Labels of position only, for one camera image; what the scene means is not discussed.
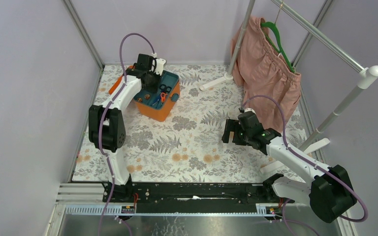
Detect teal tray insert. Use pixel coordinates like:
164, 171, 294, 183
133, 71, 180, 110

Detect black handled scissors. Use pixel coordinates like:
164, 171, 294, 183
159, 84, 172, 93

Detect orange handled scissors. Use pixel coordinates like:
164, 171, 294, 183
160, 92, 168, 103

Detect orange medicine box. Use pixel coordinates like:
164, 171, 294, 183
102, 65, 180, 122

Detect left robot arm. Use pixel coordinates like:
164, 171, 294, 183
88, 53, 166, 202

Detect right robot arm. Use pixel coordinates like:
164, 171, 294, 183
221, 111, 357, 223

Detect pink hanging garment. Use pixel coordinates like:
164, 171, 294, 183
232, 17, 301, 133

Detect white clothes rack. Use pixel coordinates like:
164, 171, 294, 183
198, 0, 378, 175

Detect green clothes hanger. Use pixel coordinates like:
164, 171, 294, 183
260, 22, 295, 73

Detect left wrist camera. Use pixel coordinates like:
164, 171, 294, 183
151, 58, 167, 76

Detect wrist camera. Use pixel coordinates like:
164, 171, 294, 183
151, 58, 167, 76
244, 108, 256, 114

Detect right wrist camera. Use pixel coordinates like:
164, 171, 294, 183
244, 108, 256, 114

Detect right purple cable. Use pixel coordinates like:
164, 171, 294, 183
239, 94, 369, 236

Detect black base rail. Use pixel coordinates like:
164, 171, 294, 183
102, 181, 285, 214

